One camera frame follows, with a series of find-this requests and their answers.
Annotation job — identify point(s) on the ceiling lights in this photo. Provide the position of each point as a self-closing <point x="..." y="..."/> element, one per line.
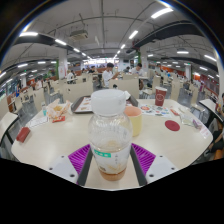
<point x="161" y="12"/>

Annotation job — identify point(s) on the flat round red coaster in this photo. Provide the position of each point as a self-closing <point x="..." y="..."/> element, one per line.
<point x="172" y="125"/>

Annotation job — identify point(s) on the dark tray with menu liner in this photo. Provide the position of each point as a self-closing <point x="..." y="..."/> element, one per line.
<point x="80" y="105"/>

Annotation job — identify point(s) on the white paper napkin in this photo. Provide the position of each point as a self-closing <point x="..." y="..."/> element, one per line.
<point x="127" y="95"/>

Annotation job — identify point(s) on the yellow mug with pink inside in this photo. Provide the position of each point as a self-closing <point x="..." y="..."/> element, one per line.
<point x="136" y="121"/>

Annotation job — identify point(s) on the clear printed snack packet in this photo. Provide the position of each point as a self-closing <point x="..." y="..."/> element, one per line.
<point x="190" y="121"/>

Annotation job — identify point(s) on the cream canteen chairs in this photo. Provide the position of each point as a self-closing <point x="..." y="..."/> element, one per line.
<point x="128" y="86"/>

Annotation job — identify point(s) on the small red pouch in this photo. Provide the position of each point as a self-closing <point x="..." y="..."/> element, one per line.
<point x="23" y="134"/>

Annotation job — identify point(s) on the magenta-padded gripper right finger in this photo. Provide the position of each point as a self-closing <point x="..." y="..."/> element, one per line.
<point x="161" y="168"/>

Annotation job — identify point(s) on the clear white-capped drink bottle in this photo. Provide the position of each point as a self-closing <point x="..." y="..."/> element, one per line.
<point x="110" y="133"/>

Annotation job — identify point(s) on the white paper receipt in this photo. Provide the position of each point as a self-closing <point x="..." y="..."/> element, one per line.
<point x="37" y="121"/>

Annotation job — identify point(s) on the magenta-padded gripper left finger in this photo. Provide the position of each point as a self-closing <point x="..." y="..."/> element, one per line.
<point x="63" y="168"/>

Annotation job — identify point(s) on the ceiling air conditioner unit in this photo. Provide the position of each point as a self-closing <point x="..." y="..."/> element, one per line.
<point x="79" y="34"/>

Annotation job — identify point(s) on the crumpled clear plastic food bag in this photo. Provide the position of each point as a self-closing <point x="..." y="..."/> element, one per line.
<point x="57" y="109"/>

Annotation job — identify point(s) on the red paper cup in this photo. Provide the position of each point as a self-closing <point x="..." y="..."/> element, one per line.
<point x="160" y="97"/>

